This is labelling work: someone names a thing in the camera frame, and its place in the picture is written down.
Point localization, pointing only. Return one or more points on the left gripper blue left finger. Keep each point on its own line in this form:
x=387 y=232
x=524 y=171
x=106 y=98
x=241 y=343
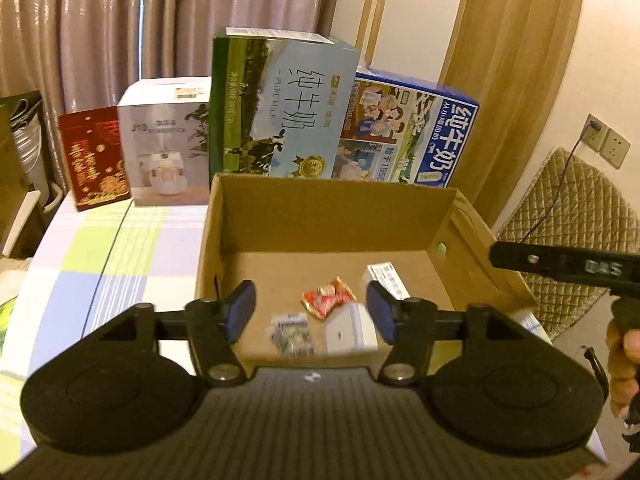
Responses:
x=213 y=327

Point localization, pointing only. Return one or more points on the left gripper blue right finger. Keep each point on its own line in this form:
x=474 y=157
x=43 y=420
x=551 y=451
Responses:
x=408 y=326

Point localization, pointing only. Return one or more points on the white medicine box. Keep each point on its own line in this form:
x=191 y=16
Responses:
x=386 y=274

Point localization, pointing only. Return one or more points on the white power adapter plug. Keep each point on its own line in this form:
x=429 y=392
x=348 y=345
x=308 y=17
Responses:
x=350 y=330

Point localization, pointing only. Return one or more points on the silver snack packet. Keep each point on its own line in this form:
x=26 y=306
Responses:
x=290 y=333

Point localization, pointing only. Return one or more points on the red snack packet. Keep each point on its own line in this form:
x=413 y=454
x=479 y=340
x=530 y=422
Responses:
x=320 y=302

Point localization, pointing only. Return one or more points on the right human hand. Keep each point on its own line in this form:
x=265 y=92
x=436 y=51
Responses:
x=623 y=368

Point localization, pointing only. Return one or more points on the quilted olive chair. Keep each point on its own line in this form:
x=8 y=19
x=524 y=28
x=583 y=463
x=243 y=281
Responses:
x=570 y=203

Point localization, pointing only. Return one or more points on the open brown cardboard box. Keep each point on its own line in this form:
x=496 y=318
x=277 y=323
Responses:
x=290 y=235

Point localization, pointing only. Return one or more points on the checkered bed sheet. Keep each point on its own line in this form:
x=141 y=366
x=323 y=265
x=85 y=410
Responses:
x=89 y=267

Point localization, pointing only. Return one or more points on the white humidifier box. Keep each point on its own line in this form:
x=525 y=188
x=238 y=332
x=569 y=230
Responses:
x=163 y=124

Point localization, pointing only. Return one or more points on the red gold gift box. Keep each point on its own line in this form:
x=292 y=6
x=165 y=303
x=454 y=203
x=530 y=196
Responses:
x=93 y=157

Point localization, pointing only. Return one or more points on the green blue milk carton box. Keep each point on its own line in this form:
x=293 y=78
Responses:
x=278 y=101

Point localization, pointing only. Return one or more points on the wooden wardrobe door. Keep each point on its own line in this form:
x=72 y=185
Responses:
x=511 y=56

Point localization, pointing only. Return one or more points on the beige curtain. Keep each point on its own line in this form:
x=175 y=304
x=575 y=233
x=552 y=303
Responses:
x=82 y=54

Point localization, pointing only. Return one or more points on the wall power socket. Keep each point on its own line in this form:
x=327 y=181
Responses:
x=605 y=141

